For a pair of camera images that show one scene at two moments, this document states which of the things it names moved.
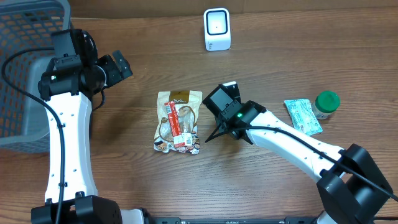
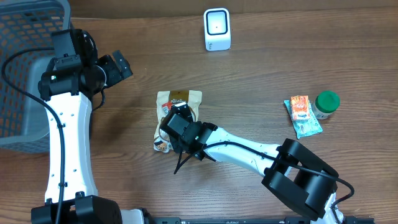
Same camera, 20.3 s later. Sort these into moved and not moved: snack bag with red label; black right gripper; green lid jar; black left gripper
Moved: black right gripper
Not moved: snack bag with red label; black left gripper; green lid jar
